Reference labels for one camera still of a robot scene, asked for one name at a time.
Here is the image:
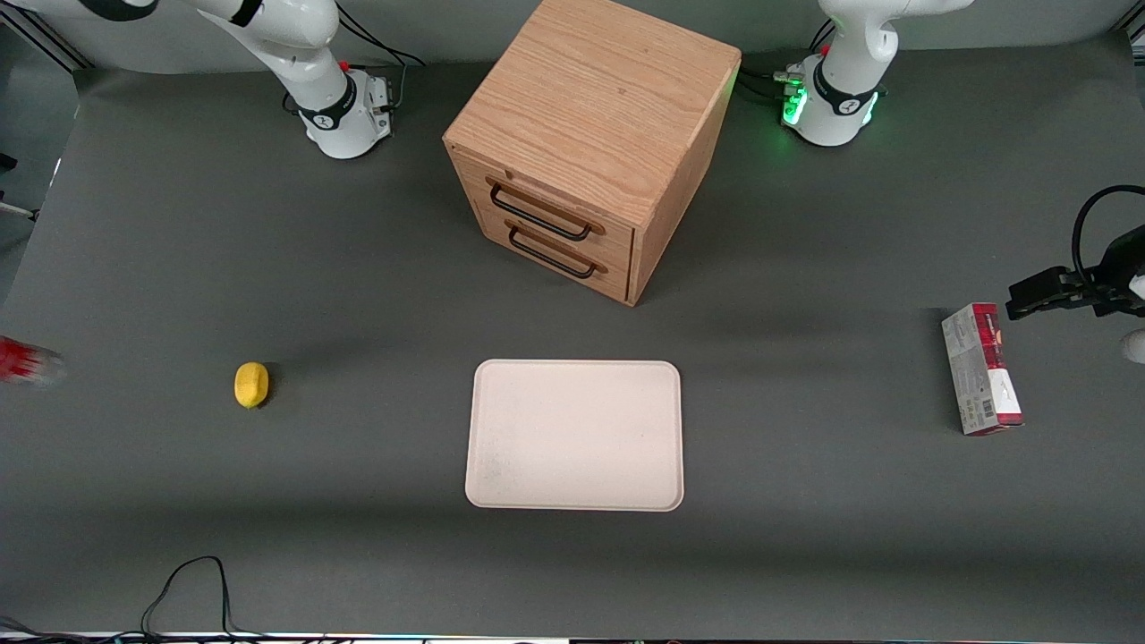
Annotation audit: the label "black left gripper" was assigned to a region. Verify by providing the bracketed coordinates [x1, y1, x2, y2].
[1006, 227, 1145, 321]

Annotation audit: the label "black looped gripper cable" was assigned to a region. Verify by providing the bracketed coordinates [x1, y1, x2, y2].
[1072, 185, 1145, 289]

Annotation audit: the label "black right arm base cable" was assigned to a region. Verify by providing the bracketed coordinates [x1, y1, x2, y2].
[335, 0, 427, 110]

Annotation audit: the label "black metal drawer handle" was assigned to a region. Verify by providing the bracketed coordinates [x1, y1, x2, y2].
[506, 221, 608, 280]
[487, 177, 606, 242]

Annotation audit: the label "black cable at table edge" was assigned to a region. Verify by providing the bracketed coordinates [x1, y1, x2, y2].
[139, 555, 269, 641]

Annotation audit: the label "wooden drawer front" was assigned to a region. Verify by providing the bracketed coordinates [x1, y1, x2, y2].
[450, 148, 638, 268]
[470, 199, 635, 304]

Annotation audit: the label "cream rectangular plastic tray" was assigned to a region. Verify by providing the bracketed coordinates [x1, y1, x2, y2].
[464, 359, 685, 513]

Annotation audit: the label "yellow lemon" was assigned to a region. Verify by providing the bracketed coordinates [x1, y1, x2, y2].
[234, 361, 270, 410]

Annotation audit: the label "red plaid cookie box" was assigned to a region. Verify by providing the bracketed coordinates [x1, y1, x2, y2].
[941, 302, 1024, 437]

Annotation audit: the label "black left arm base cables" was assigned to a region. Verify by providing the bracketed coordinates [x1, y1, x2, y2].
[738, 18, 837, 106]

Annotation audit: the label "red coke bottle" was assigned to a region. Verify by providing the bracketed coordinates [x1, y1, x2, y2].
[0, 337, 67, 388]

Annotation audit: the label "wooden two-drawer cabinet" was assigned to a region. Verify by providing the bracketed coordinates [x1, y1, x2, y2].
[442, 0, 742, 308]

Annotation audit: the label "aluminium frame profile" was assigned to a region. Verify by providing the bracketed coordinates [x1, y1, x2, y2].
[0, 13, 94, 72]

